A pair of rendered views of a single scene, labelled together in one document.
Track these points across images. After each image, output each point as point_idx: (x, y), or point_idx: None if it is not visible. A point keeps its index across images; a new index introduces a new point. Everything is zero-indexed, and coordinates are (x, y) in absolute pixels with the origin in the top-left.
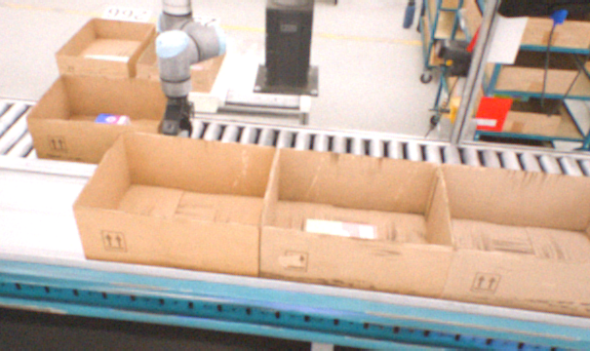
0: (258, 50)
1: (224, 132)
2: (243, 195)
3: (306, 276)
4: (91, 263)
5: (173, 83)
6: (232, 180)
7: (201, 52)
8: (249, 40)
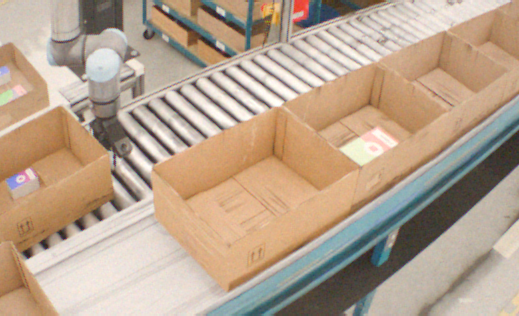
0: (37, 44)
1: None
2: (250, 166)
3: (379, 187)
4: (249, 284)
5: (114, 101)
6: (242, 157)
7: (122, 59)
8: (17, 40)
